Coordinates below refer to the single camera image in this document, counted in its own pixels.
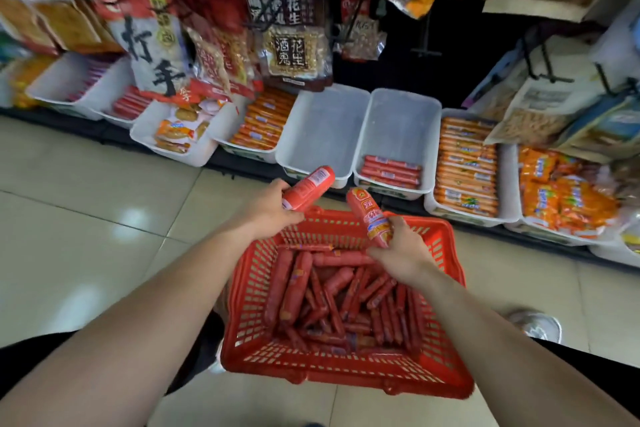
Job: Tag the black display hook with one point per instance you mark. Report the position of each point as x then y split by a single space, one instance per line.
425 39

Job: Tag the thin red sausage stick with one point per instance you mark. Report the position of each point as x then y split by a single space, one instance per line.
390 176
392 162
387 182
391 169

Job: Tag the red yellow sausage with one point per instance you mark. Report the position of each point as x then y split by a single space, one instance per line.
369 214

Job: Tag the person's left forearm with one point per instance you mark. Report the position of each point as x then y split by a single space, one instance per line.
130 326

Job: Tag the pile of orange snack packets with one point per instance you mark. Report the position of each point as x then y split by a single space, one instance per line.
565 191

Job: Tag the white packet with black characters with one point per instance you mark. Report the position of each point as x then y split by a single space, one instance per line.
150 54

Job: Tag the row of pink snack sticks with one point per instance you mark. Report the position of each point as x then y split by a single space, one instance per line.
87 79

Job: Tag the stack of orange sausages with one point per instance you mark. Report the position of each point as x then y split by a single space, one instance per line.
467 166
262 121

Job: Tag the person's right hand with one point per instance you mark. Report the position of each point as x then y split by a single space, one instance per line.
407 256

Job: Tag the person's white shoe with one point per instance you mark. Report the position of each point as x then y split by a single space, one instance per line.
537 325

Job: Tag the red hanging snack packets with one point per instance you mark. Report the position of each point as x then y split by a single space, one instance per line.
220 41

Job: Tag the person's right thumb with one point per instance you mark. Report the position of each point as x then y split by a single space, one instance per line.
381 254

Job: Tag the person's right forearm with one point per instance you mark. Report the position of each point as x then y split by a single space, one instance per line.
505 356

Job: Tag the person's left thumb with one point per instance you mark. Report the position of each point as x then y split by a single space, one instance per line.
289 217

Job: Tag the small clear peanut packet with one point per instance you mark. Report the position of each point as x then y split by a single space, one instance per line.
364 39

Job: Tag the red plastic shopping basket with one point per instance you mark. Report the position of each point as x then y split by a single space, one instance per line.
280 356

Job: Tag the pile of clear snack packets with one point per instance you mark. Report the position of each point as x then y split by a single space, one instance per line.
182 129

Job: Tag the orange hanging snack packet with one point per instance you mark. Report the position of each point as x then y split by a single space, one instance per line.
75 26
22 24

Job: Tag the pile of red sausages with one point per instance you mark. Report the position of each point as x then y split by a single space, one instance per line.
340 306

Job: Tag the empty white plastic bin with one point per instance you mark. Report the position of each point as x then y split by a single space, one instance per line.
322 134

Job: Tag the row of red sausages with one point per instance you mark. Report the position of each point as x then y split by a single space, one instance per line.
131 104

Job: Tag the person's left hand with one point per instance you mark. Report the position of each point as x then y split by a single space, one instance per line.
262 215

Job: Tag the beige hanging snack packet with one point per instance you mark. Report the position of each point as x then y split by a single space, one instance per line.
542 101

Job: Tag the blue hanging snack packet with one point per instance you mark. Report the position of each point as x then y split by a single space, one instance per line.
607 129

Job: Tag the black peanut packet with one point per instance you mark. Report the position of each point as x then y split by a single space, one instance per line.
295 49

